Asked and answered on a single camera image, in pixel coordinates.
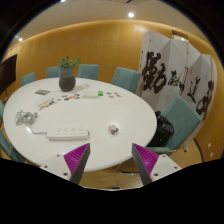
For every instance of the white power strip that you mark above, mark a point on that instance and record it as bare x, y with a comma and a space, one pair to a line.
66, 134

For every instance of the white flat box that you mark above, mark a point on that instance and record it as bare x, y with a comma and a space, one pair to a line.
90, 94

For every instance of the black bag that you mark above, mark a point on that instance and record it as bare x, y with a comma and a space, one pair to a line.
163, 130

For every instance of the small green item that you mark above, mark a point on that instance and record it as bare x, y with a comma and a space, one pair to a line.
100, 93

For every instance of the black television screen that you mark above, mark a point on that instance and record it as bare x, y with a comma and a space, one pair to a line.
7, 73

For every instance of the group of ceiling lights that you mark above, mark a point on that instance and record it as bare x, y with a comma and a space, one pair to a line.
131, 15

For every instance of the dark flat card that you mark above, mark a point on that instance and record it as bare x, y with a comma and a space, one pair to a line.
43, 92

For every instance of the group of teal chairs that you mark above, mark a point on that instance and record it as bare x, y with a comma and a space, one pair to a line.
181, 120

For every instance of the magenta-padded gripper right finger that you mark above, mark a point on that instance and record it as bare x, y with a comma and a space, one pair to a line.
144, 159

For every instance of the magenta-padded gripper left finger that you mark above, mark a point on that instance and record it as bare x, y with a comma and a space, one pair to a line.
78, 158

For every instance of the small pink white charger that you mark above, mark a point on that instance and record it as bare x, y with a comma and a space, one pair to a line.
112, 129

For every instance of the potted plant in dark pot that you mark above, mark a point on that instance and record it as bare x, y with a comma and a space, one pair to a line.
67, 81

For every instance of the white folding screen with calligraphy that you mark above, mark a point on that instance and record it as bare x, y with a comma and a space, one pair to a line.
160, 53

